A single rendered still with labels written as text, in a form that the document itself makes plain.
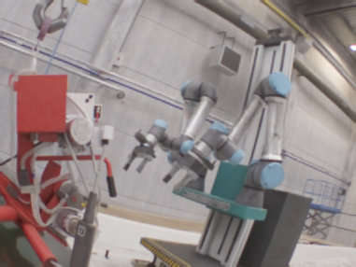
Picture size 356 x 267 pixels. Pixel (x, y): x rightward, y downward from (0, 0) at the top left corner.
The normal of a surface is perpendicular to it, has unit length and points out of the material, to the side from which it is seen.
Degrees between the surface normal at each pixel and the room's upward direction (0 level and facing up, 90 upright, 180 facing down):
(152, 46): 90
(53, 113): 90
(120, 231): 90
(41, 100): 90
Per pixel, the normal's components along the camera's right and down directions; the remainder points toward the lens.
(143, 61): 0.53, 0.04
